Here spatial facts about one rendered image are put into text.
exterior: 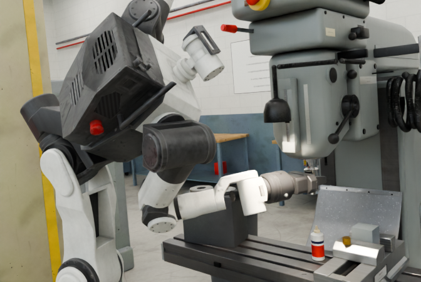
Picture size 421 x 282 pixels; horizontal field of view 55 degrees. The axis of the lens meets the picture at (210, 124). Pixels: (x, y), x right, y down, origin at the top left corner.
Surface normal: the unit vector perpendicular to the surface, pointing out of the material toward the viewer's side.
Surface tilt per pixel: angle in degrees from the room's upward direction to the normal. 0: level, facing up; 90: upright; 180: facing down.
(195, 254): 90
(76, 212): 115
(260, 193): 71
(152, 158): 89
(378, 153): 90
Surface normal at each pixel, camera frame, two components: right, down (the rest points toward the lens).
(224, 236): -0.49, 0.10
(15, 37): 0.76, -0.01
